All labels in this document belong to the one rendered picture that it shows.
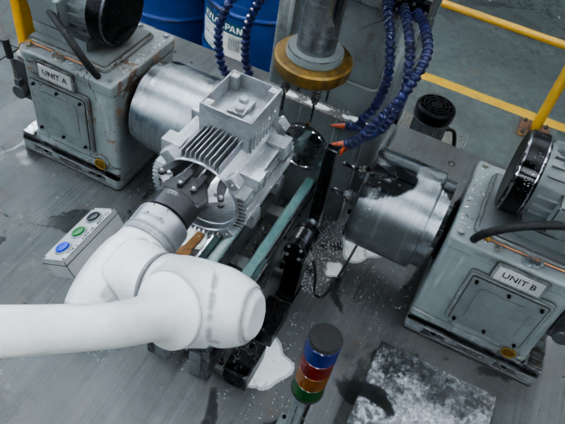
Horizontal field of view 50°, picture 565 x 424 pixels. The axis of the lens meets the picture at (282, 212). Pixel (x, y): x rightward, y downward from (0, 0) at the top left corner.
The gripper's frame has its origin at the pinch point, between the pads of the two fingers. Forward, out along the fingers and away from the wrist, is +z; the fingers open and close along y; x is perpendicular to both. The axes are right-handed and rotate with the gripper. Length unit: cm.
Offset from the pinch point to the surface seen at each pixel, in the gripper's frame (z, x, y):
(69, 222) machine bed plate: -2, 57, 47
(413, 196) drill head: 26.9, 25.3, -32.7
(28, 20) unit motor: 29, 24, 77
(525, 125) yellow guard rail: 233, 164, -69
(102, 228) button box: -12.8, 28.6, 23.0
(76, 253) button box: -20.9, 27.5, 23.2
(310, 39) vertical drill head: 35.0, 1.5, 0.1
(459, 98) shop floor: 236, 165, -28
